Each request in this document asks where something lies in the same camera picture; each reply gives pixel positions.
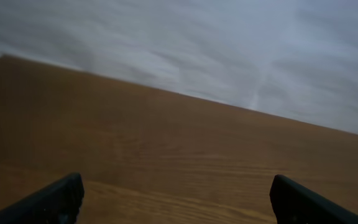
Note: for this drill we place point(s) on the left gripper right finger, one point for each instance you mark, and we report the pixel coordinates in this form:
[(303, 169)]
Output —
[(297, 202)]

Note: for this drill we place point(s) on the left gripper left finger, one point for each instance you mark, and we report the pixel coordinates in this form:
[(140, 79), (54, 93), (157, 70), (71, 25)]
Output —
[(54, 199)]

